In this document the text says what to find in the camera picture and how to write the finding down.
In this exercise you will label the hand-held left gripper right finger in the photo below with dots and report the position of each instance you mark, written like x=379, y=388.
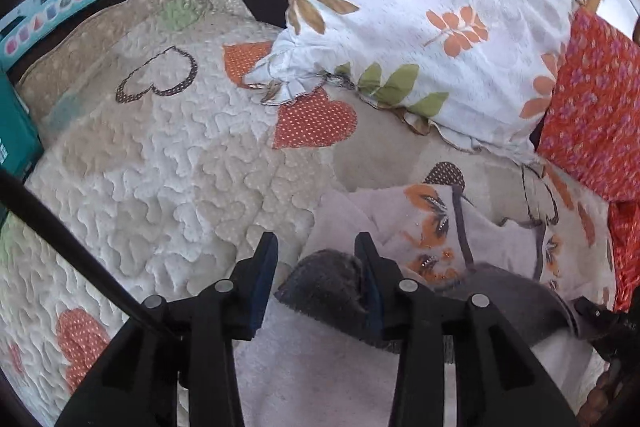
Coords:
x=373, y=304

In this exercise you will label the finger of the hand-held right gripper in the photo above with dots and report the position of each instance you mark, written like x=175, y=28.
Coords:
x=596, y=317

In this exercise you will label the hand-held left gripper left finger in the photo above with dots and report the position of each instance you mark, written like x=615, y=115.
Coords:
x=265, y=289

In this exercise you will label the dark grey fuzzy cloth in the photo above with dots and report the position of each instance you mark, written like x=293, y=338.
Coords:
x=325, y=287

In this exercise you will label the white fleece cloth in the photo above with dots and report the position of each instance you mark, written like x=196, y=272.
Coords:
x=320, y=372

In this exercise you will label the white garment with orange flowers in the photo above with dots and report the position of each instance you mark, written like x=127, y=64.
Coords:
x=425, y=232

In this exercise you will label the quilted blanket with hearts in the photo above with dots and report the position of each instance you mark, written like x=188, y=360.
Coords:
x=175, y=167

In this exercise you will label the orange floral cloth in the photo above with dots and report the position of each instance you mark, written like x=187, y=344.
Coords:
x=595, y=107

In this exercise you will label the black rod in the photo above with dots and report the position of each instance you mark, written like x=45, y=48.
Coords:
x=60, y=232

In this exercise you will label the teal box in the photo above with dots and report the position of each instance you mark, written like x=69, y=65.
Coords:
x=15, y=127

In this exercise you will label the light blue paint set box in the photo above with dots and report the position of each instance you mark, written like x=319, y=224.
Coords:
x=45, y=17

